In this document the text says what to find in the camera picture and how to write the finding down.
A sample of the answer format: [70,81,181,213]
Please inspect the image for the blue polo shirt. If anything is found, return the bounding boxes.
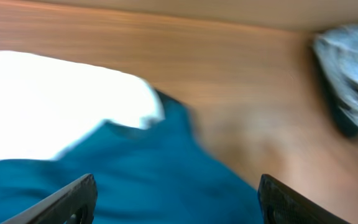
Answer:
[0,93,263,223]

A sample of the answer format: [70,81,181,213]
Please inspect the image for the folded light blue jeans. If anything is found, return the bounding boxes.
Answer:
[312,24,358,138]

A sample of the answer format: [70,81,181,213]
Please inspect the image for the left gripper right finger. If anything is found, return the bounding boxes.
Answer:
[258,174,349,224]

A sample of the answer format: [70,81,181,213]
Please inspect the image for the white shirt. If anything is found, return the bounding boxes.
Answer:
[0,50,165,161]

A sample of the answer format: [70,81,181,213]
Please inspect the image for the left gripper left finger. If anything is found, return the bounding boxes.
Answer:
[3,174,98,224]

